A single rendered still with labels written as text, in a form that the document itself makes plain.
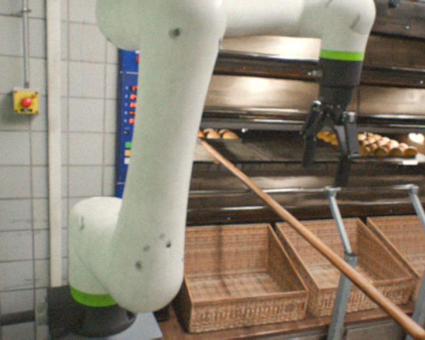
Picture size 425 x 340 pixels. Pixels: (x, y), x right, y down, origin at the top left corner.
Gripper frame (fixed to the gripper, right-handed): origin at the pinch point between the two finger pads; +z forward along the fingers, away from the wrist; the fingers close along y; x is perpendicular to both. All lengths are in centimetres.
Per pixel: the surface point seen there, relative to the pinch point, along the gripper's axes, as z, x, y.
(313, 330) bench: 98, 46, -51
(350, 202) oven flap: 64, 100, -103
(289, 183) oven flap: 51, 61, -109
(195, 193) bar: 35, -6, -73
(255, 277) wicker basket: 96, 37, -93
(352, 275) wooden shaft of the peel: 30.4, 13.9, 0.7
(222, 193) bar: 36, 5, -72
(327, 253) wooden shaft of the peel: 30.9, 14.5, -11.6
